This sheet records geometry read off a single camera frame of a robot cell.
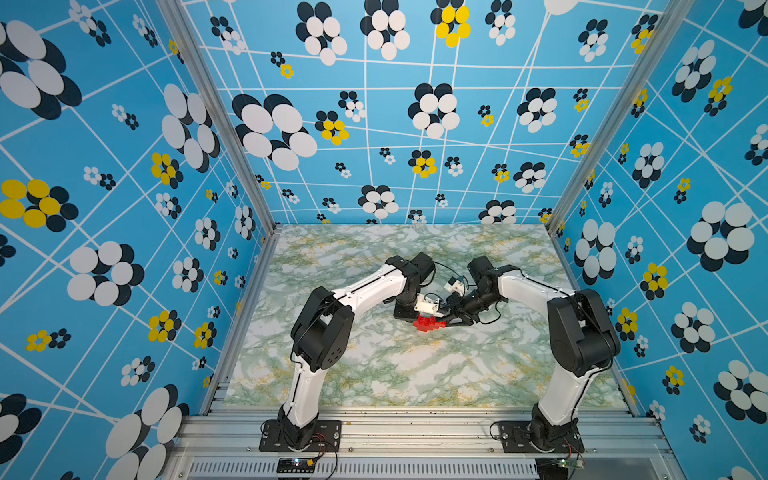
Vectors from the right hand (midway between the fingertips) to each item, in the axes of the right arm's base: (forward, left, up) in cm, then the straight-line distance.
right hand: (446, 320), depth 88 cm
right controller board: (-35, -23, -5) cm, 42 cm away
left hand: (+4, +9, 0) cm, 10 cm away
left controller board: (-35, +39, -8) cm, 53 cm away
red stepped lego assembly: (-1, +5, -1) cm, 5 cm away
